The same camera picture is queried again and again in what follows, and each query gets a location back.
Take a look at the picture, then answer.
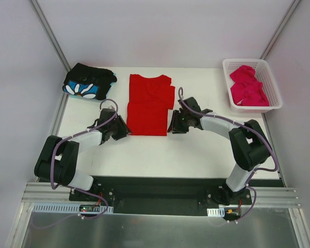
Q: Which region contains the white cable duct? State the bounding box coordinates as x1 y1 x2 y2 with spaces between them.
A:
33 203 114 214
207 207 225 218

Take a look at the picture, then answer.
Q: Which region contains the aluminium front frame rail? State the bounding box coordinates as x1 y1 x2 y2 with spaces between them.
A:
21 182 302 208

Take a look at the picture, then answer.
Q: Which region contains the aluminium corner post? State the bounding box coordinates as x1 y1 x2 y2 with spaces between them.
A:
28 0 71 72
260 0 303 60

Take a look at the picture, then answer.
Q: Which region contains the left white cable duct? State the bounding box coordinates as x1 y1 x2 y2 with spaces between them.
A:
33 203 114 214

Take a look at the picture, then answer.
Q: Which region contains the black flower t shirt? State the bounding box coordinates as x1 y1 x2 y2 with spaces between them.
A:
62 63 117 101

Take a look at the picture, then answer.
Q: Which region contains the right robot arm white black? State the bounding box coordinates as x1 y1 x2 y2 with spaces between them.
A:
168 97 272 206

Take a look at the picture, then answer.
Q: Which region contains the crumpled magenta t shirt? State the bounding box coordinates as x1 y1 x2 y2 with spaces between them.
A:
230 65 270 107

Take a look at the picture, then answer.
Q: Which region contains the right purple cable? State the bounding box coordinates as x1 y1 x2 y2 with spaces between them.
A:
177 86 279 225

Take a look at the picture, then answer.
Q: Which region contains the right aluminium corner post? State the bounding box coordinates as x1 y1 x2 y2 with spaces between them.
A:
260 0 303 60

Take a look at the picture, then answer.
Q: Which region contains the white plastic basket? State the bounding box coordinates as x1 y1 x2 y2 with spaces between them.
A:
222 58 283 113

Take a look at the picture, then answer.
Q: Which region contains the red t shirt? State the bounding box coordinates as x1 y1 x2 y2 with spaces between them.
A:
127 74 175 136

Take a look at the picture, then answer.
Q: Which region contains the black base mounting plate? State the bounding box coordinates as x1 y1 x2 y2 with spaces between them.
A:
40 174 285 215

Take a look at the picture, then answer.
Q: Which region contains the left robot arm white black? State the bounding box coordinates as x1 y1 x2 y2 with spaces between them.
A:
34 108 131 201

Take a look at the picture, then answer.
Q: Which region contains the left aluminium corner post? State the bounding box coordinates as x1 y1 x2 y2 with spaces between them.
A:
28 0 71 72

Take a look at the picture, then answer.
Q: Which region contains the right white cable duct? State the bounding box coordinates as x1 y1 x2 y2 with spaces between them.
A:
207 207 225 218

